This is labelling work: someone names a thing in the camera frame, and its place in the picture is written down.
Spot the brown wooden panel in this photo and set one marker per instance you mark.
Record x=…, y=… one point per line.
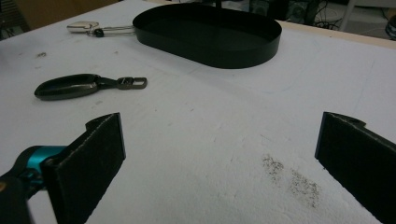
x=62, y=9

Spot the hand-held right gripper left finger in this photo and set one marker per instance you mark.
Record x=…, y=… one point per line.
x=84, y=168

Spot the dark key fob with clip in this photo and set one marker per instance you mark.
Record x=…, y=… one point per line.
x=65, y=87

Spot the white desk leg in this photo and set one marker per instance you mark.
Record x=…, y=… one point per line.
x=350, y=14

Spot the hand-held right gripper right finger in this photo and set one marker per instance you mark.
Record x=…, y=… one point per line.
x=358, y=158

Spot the white table mat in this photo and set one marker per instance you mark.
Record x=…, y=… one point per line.
x=202, y=124

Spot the black oval tray key rack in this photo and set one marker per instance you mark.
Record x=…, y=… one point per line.
x=193, y=46

